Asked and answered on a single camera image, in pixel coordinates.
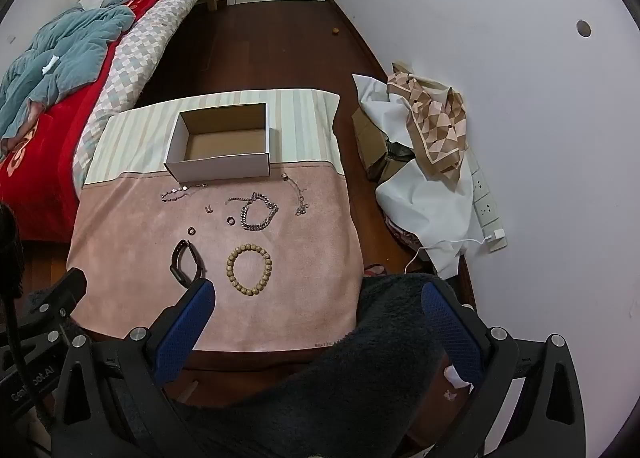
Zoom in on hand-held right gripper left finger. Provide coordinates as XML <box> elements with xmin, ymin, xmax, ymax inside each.
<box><xmin>52</xmin><ymin>278</ymin><xmax>217</xmax><ymax>444</ymax></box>

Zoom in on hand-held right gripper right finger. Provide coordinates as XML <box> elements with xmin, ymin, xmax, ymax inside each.
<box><xmin>422</xmin><ymin>279</ymin><xmax>586</xmax><ymax>444</ymax></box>

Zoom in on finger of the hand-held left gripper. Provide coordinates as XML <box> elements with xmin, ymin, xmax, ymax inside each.
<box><xmin>29</xmin><ymin>268</ymin><xmax>89</xmax><ymax>347</ymax></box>

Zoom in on black wristband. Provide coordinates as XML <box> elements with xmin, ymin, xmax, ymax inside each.
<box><xmin>170</xmin><ymin>239</ymin><xmax>206</xmax><ymax>289</ymax></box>

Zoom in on wooden bead bracelet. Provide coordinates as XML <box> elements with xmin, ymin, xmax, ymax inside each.
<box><xmin>226</xmin><ymin>243</ymin><xmax>274</xmax><ymax>297</ymax></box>

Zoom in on chunky silver chain bracelet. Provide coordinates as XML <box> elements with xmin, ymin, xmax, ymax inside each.
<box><xmin>226</xmin><ymin>191</ymin><xmax>279</xmax><ymax>232</ymax></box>

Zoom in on silver bead bracelet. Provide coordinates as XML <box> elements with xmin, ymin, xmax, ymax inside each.
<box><xmin>161</xmin><ymin>183</ymin><xmax>209</xmax><ymax>204</ymax></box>

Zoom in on thin silver chain bracelet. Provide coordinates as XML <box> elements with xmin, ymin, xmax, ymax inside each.
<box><xmin>280</xmin><ymin>172</ymin><xmax>311</xmax><ymax>217</ymax></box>

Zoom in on white paper scrap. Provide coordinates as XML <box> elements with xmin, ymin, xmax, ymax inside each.
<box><xmin>444</xmin><ymin>364</ymin><xmax>474</xmax><ymax>402</ymax></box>

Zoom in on dark fleece pants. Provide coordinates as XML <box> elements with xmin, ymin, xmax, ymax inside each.
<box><xmin>182</xmin><ymin>273</ymin><xmax>493</xmax><ymax>458</ymax></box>

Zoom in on pink and striped mat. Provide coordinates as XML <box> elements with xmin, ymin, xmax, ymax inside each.
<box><xmin>67</xmin><ymin>88</ymin><xmax>365</xmax><ymax>354</ymax></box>

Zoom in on white power strip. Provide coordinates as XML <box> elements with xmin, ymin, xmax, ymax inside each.
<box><xmin>464</xmin><ymin>148</ymin><xmax>507</xmax><ymax>253</ymax></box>

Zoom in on bed with colourful blankets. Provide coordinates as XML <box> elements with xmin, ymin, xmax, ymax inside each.
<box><xmin>0</xmin><ymin>0</ymin><xmax>132</xmax><ymax>245</ymax></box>

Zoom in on brown patterned scarf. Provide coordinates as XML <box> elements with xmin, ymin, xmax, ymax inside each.
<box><xmin>386</xmin><ymin>62</ymin><xmax>469</xmax><ymax>183</ymax></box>

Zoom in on brown cardboard box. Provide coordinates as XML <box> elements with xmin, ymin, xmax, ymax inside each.
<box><xmin>351</xmin><ymin>106</ymin><xmax>417</xmax><ymax>183</ymax></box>

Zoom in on bed with red blanket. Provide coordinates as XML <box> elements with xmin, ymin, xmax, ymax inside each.
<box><xmin>0</xmin><ymin>0</ymin><xmax>216</xmax><ymax>139</ymax></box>

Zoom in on checkered quilt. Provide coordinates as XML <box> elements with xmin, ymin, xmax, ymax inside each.
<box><xmin>72</xmin><ymin>0</ymin><xmax>217</xmax><ymax>189</ymax></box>

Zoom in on white cable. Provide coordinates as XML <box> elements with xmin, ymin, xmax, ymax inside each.
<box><xmin>404</xmin><ymin>235</ymin><xmax>493</xmax><ymax>275</ymax></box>

